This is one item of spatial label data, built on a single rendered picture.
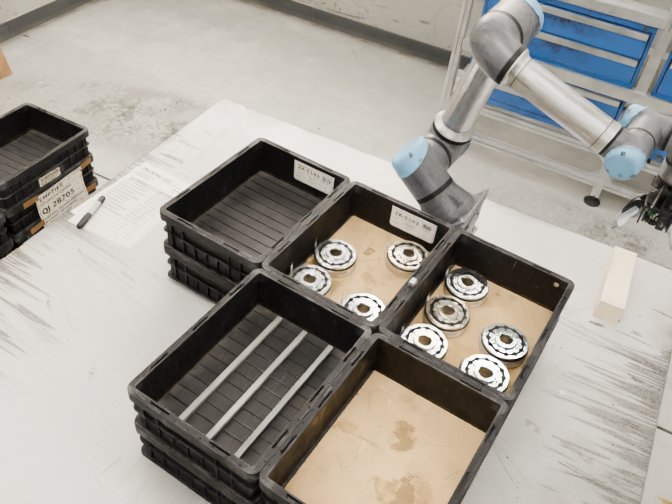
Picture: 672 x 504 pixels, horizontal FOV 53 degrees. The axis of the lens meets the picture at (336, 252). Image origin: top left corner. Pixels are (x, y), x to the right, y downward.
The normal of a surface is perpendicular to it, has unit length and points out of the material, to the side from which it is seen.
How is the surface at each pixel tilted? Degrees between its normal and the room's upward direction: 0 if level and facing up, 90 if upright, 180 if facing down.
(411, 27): 90
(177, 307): 0
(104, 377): 0
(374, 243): 0
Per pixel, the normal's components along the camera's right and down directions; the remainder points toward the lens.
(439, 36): -0.47, 0.58
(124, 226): 0.09, -0.72
